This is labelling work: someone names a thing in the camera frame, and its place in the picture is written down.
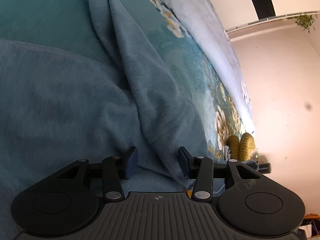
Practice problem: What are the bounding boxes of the blue t-shirt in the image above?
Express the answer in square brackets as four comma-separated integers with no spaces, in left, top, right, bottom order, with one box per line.
[1,0,214,239]

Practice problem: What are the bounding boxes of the teal floral bed blanket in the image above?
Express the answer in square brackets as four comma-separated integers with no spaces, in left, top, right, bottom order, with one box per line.
[1,0,245,163]

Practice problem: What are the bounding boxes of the light blue floral quilt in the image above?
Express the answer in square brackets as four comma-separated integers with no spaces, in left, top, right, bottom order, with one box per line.
[161,0,253,129]

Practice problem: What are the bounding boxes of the green hanging plant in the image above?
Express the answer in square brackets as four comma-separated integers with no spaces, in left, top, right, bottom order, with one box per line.
[287,14,317,33]

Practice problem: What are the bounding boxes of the white wire shelf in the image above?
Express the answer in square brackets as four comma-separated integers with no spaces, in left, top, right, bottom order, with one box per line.
[226,11,319,41]

